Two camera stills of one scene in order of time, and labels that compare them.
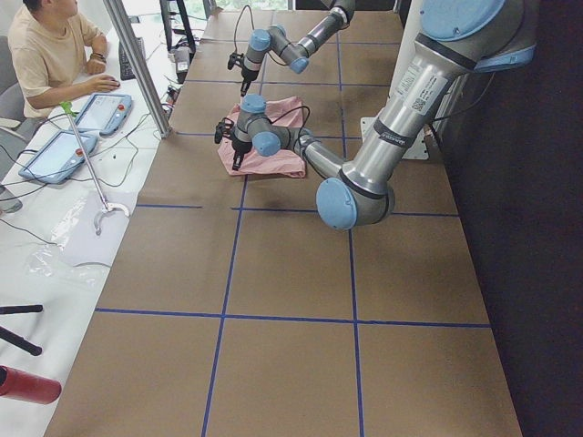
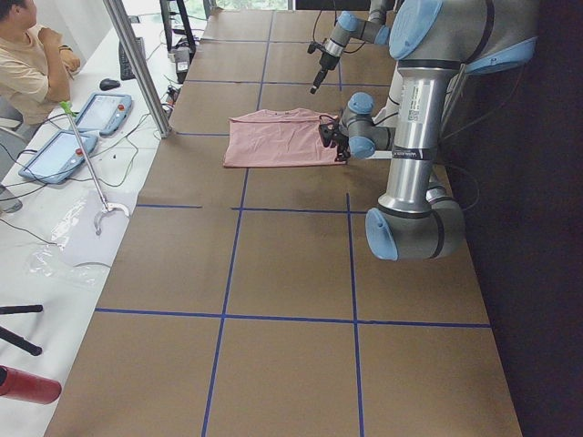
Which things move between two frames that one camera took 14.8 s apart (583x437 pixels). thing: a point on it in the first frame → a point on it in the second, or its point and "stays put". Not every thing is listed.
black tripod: (15, 339) stays put
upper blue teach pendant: (105, 113) stays put
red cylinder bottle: (26, 387) stays put
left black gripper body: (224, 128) → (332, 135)
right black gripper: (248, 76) → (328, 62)
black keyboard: (127, 71) stays put
